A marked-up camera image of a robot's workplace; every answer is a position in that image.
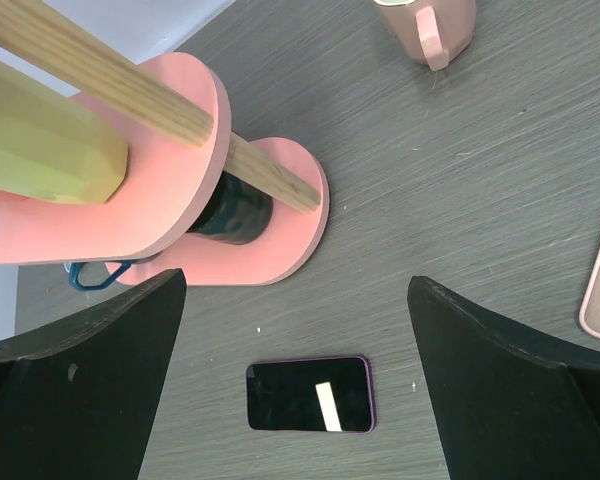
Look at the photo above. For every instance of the purple smartphone black screen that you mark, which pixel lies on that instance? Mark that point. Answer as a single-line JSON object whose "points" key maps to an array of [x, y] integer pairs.
{"points": [[330, 394]]}

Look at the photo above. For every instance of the pink three-tier wooden shelf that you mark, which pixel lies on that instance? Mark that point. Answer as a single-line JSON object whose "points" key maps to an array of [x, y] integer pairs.
{"points": [[174, 113]]}

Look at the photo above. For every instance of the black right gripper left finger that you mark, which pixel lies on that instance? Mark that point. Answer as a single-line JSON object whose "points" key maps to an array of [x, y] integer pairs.
{"points": [[79, 396]]}

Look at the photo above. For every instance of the pink mug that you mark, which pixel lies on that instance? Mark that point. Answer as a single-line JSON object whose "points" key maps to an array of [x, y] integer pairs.
{"points": [[431, 32]]}

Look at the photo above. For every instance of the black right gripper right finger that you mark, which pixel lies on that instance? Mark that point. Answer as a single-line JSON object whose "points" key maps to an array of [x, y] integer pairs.
{"points": [[510, 402]]}

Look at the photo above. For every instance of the blue mug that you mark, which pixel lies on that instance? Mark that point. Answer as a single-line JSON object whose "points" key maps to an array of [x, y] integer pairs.
{"points": [[94, 276]]}

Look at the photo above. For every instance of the dark teal mug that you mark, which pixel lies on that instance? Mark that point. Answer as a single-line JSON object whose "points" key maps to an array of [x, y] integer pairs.
{"points": [[237, 213]]}

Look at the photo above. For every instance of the yellow-green cup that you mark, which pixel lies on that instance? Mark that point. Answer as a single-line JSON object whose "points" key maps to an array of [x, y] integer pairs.
{"points": [[53, 148]]}

